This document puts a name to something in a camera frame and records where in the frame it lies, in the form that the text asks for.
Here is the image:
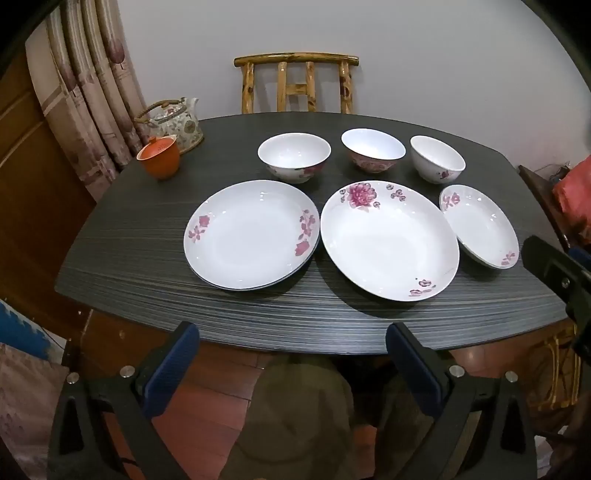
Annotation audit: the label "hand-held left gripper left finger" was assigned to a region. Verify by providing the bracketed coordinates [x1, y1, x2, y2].
[46, 320, 201, 480]

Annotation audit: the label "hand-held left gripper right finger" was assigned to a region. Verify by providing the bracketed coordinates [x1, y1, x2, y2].
[385, 322, 539, 480]

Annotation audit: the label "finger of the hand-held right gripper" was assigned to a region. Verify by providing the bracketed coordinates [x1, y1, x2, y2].
[571, 248, 591, 278]
[522, 235, 591, 324]

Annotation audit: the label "small pink flower plate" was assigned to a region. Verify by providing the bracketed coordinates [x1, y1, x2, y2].
[438, 184, 520, 271]

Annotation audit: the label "large pink flower plate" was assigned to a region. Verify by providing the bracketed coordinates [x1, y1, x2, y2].
[320, 181, 461, 302]

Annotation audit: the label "white plate pink side flowers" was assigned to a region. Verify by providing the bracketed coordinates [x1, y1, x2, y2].
[184, 180, 321, 289]

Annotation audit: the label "white bowl small purple flower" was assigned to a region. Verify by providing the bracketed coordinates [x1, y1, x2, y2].
[410, 135, 466, 185]

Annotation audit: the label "white bowl pink patterned outside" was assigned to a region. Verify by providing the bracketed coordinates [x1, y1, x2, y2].
[341, 128, 407, 172]

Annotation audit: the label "wide white bowl pink flower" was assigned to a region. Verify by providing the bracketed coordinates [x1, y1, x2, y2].
[257, 132, 332, 184]

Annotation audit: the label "person's right leg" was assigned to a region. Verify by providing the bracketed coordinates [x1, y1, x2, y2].
[360, 364, 444, 480]

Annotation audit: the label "person's leg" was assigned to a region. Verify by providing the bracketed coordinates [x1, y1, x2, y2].
[221, 355, 358, 480]
[360, 364, 444, 480]

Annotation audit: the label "dark wooden furniture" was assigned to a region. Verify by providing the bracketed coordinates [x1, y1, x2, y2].
[517, 164, 578, 252]

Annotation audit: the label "red cushion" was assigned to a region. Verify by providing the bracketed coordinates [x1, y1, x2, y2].
[551, 154, 591, 222]

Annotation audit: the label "bamboo chair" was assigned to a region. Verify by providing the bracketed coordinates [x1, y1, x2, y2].
[233, 52, 360, 115]
[526, 318, 585, 411]

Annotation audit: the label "person's left leg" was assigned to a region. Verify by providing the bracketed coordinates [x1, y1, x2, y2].
[221, 355, 358, 480]

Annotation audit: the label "pinkish patterned cloth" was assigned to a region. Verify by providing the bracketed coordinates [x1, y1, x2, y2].
[0, 346, 65, 462]

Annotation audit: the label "blue printed box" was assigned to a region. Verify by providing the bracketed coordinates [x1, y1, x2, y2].
[0, 300, 52, 361]

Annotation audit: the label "orange teacup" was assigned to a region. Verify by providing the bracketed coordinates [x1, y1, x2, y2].
[136, 135, 181, 180]

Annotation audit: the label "orange teacup lid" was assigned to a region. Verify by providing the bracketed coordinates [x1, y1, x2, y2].
[137, 135, 178, 161]

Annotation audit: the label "brown wooden cabinet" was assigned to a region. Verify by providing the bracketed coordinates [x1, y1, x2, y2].
[0, 51, 100, 324]

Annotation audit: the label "floral ceramic teapot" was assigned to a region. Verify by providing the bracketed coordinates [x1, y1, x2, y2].
[134, 97, 204, 155]

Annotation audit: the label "beige patterned curtain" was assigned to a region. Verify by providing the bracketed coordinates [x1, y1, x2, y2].
[25, 0, 153, 201]

